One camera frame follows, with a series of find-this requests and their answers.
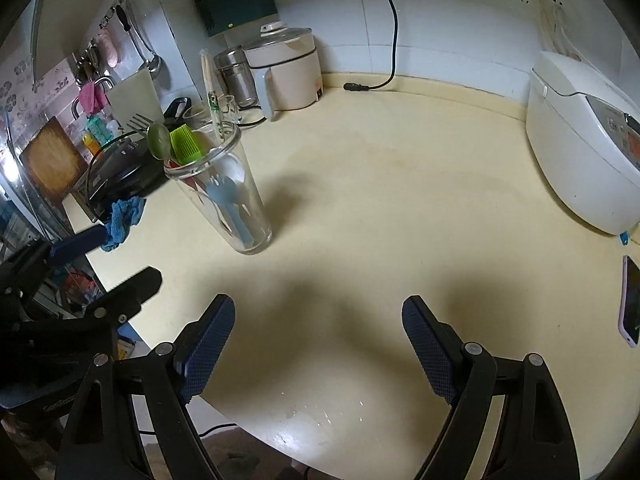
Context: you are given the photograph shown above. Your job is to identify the olive green spoon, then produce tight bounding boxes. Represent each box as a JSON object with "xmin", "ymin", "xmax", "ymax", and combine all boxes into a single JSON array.
[{"xmin": 146, "ymin": 122, "xmax": 171, "ymax": 162}]

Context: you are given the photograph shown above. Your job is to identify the light blue plastic spoon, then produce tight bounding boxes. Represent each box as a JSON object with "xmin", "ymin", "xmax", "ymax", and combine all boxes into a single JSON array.
[{"xmin": 206, "ymin": 174, "xmax": 254, "ymax": 247}]

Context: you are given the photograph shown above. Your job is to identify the tall clear glass cup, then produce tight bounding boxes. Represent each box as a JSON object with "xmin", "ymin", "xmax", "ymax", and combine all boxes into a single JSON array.
[{"xmin": 164, "ymin": 122, "xmax": 272, "ymax": 255}]

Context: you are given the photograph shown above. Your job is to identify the green silicone brush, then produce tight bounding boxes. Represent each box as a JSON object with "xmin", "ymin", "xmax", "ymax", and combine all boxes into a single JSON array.
[{"xmin": 169, "ymin": 125, "xmax": 205, "ymax": 166}]

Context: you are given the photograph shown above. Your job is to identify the white chopsticks with green print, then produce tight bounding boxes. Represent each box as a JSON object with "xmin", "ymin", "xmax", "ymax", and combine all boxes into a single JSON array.
[{"xmin": 200, "ymin": 49, "xmax": 224, "ymax": 144}]

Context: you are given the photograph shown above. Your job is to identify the smartphone in pink case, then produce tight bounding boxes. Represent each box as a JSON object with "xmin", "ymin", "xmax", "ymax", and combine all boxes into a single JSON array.
[{"xmin": 618, "ymin": 255, "xmax": 640, "ymax": 348}]

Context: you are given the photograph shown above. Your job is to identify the blue dish cloth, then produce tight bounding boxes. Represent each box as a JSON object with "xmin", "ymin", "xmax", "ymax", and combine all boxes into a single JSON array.
[{"xmin": 101, "ymin": 196, "xmax": 146, "ymax": 252}]

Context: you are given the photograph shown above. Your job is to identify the wooden cutting board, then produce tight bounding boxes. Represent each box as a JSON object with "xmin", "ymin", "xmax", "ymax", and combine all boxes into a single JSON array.
[{"xmin": 20, "ymin": 117, "xmax": 88, "ymax": 206}]

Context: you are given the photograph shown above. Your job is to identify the black induction cooker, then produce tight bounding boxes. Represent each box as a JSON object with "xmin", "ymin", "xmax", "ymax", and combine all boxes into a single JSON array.
[{"xmin": 80, "ymin": 131, "xmax": 167, "ymax": 223}]

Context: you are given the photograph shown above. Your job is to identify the pink hanging cloth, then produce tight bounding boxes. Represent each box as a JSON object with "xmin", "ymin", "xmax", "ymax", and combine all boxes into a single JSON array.
[{"xmin": 78, "ymin": 80, "xmax": 108, "ymax": 117}]

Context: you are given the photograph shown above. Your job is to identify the white cutting board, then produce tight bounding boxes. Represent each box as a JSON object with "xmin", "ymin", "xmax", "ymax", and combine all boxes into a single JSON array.
[{"xmin": 105, "ymin": 68, "xmax": 164, "ymax": 126}]

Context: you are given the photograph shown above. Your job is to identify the small clear drinking glass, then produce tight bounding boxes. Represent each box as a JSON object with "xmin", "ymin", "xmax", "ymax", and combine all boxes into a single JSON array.
[{"xmin": 218, "ymin": 94, "xmax": 242, "ymax": 125}]

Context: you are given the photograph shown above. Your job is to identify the hanging metal ladle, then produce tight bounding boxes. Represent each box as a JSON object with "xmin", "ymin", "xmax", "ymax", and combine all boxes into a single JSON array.
[{"xmin": 122, "ymin": 1, "xmax": 162, "ymax": 80}]

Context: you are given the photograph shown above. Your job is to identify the white rice cooker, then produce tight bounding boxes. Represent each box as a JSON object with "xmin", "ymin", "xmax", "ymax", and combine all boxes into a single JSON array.
[{"xmin": 525, "ymin": 51, "xmax": 639, "ymax": 235}]

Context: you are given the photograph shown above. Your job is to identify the stainless steel canister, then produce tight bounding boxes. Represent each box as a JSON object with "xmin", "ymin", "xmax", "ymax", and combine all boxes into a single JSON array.
[{"xmin": 214, "ymin": 46, "xmax": 258, "ymax": 108}]

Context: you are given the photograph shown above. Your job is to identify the dark green utensil holder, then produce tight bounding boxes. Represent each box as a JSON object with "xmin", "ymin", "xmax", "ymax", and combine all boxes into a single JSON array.
[{"xmin": 193, "ymin": 0, "xmax": 278, "ymax": 37}]

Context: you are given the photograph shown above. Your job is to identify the black power cord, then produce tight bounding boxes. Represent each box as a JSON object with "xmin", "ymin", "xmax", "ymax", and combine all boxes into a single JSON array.
[{"xmin": 342, "ymin": 0, "xmax": 402, "ymax": 94}]

